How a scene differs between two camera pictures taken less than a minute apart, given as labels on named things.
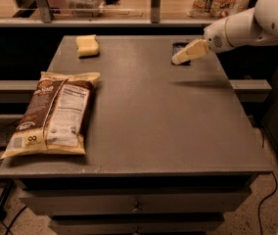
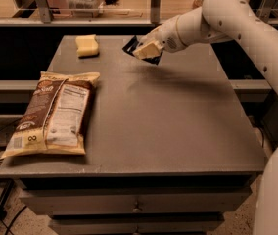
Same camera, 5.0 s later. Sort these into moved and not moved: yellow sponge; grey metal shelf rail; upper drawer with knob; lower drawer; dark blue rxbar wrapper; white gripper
Moved: dark blue rxbar wrapper; white gripper
Not moved: yellow sponge; upper drawer with knob; lower drawer; grey metal shelf rail
